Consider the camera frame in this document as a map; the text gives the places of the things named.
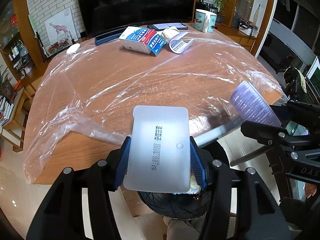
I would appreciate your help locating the stack of books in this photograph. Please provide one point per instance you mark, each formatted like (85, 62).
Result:
(5, 111)

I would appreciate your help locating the teal ceramic mug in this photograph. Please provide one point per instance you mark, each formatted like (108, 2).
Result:
(204, 20)

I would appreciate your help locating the white earbuds case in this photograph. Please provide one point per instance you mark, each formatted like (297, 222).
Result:
(73, 49)

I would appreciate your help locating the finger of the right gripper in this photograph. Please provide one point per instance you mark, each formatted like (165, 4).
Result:
(296, 110)
(272, 136)

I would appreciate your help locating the crumpled beige tissue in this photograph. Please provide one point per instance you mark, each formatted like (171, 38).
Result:
(169, 33)

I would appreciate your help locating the white slotted plastic tray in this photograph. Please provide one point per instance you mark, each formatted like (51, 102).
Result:
(251, 105)

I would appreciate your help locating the white plastic box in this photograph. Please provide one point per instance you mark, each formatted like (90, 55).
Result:
(159, 155)

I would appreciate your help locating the clear plastic table cover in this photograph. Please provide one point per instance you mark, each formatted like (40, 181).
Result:
(83, 107)

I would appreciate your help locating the black television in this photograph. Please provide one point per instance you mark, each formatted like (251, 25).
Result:
(101, 16)

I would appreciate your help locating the smartphone with lit screen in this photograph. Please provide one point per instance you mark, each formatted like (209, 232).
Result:
(162, 26)

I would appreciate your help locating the potted plant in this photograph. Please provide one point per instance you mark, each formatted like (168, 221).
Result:
(219, 4)

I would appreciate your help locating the black trash bin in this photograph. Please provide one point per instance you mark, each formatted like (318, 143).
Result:
(175, 202)

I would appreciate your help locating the blue red medicine box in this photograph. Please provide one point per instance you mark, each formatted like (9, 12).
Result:
(143, 40)

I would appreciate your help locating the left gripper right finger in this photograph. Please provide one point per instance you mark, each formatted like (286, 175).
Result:
(258, 215)

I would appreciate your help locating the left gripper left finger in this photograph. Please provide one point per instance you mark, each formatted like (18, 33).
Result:
(59, 216)

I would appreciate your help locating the small wooden side table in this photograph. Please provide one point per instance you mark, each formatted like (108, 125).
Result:
(13, 130)

